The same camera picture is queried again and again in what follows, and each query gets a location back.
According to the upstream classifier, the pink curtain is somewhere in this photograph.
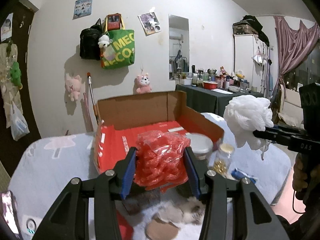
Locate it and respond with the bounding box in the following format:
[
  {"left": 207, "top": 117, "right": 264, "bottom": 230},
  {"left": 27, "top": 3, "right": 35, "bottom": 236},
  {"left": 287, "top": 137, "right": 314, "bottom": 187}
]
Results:
[{"left": 271, "top": 16, "right": 319, "bottom": 105}]

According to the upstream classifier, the blue poster on wall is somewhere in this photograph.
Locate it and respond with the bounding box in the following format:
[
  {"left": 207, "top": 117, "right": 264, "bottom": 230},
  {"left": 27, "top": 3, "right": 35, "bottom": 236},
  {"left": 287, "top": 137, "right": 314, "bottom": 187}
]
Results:
[{"left": 73, "top": 0, "right": 93, "bottom": 20}]

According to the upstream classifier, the white mesh bath pouf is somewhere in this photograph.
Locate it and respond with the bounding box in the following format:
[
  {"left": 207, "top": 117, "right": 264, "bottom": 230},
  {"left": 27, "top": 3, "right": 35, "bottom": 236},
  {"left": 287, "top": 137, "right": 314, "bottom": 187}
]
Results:
[{"left": 223, "top": 95, "right": 274, "bottom": 159}]

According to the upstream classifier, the black backpack on wall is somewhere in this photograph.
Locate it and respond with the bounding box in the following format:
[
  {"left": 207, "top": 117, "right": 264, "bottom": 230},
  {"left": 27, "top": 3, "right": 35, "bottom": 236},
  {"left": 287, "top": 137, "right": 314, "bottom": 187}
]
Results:
[{"left": 80, "top": 18, "right": 103, "bottom": 61}]

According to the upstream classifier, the dark wooden door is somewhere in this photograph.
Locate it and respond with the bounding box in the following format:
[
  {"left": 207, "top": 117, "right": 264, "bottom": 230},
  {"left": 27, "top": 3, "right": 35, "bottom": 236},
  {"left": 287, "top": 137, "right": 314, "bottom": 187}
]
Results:
[{"left": 1, "top": 2, "right": 41, "bottom": 176}]

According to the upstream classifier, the table with green cloth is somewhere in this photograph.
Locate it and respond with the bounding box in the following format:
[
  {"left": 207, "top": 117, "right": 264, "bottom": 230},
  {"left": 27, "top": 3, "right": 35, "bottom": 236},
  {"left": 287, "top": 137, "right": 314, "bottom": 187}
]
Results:
[{"left": 175, "top": 84, "right": 263, "bottom": 117}]

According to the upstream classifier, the white round lidded container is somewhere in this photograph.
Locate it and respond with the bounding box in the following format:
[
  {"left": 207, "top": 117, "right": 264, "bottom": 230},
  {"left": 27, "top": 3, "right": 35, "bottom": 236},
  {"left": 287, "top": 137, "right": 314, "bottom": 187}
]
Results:
[{"left": 185, "top": 133, "right": 214, "bottom": 157}]

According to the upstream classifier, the red cardboard box tray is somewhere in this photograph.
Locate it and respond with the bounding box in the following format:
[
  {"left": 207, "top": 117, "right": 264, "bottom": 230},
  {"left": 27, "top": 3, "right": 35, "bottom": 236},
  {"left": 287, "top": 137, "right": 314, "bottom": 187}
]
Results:
[{"left": 92, "top": 90, "right": 225, "bottom": 176}]

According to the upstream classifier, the red bowl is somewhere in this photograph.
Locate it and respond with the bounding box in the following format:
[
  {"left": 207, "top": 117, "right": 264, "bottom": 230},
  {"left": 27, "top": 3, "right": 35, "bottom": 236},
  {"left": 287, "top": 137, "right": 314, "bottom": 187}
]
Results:
[{"left": 203, "top": 81, "right": 217, "bottom": 90}]

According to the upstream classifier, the person right hand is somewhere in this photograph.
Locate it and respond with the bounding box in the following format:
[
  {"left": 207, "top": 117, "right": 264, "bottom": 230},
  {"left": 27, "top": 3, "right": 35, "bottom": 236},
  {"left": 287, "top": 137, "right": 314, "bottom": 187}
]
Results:
[{"left": 292, "top": 153, "right": 319, "bottom": 202}]

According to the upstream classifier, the wall mirror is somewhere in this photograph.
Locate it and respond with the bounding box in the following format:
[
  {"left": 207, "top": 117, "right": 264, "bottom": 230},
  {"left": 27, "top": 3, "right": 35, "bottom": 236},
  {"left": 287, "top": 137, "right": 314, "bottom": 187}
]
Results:
[{"left": 169, "top": 14, "right": 190, "bottom": 80}]

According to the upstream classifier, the white wardrobe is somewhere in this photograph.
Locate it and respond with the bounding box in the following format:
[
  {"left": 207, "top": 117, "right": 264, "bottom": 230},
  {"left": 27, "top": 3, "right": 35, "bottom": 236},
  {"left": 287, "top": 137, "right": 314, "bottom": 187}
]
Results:
[{"left": 233, "top": 34, "right": 269, "bottom": 94}]

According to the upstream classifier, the small jar with yellow capsules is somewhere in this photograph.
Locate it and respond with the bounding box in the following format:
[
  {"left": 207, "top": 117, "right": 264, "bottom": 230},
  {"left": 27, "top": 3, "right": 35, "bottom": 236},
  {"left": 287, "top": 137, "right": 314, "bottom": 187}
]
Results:
[{"left": 210, "top": 143, "right": 235, "bottom": 177}]

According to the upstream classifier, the red handled stick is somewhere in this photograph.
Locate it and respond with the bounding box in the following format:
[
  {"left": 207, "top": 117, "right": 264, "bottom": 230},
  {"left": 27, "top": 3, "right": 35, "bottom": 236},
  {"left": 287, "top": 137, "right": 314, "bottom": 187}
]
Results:
[{"left": 87, "top": 72, "right": 99, "bottom": 123}]

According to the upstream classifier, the photo collage on wall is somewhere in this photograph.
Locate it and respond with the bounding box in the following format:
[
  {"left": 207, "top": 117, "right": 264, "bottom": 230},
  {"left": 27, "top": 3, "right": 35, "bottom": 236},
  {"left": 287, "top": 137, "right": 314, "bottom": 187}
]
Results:
[{"left": 138, "top": 12, "right": 161, "bottom": 36}]

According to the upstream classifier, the blue tissue pack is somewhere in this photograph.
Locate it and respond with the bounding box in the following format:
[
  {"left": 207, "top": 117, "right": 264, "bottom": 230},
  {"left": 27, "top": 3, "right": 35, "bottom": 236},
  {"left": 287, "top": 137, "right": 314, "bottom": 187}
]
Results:
[{"left": 231, "top": 168, "right": 257, "bottom": 184}]

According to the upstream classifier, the beige round powder puff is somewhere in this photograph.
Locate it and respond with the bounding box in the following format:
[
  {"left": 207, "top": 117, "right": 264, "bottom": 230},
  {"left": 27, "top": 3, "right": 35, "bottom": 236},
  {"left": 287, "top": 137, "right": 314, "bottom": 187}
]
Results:
[{"left": 145, "top": 218, "right": 180, "bottom": 240}]

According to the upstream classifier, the blue fluffy table blanket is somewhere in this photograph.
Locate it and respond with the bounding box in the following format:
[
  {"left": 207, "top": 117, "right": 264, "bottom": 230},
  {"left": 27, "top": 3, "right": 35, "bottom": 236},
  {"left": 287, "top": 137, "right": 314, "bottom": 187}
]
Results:
[{"left": 9, "top": 113, "right": 291, "bottom": 239}]

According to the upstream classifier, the white plush keychain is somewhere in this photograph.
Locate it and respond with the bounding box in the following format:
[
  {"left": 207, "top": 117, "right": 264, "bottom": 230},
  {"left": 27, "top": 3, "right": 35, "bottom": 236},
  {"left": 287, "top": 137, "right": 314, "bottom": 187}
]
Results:
[{"left": 98, "top": 34, "right": 112, "bottom": 49}]

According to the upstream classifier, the green plush on door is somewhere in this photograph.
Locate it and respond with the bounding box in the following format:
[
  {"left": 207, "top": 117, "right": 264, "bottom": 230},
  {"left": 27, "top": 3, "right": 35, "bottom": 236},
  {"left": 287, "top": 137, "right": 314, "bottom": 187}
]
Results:
[{"left": 10, "top": 61, "right": 23, "bottom": 89}]

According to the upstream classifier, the green tote bag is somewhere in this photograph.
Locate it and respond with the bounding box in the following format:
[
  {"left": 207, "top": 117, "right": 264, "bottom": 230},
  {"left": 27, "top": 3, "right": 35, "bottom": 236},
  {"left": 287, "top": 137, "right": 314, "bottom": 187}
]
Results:
[{"left": 100, "top": 13, "right": 135, "bottom": 69}]

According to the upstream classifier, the pink fox plush on wall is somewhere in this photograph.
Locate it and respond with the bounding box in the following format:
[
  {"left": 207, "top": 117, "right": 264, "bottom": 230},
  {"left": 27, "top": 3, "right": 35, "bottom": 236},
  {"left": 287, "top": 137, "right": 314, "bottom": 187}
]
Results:
[{"left": 136, "top": 73, "right": 152, "bottom": 94}]

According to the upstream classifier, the plastic bag on door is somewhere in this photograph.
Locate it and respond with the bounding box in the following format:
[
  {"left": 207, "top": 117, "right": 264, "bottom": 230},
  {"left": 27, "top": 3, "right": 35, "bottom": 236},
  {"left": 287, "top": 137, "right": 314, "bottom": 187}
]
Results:
[{"left": 10, "top": 102, "right": 30, "bottom": 141}]

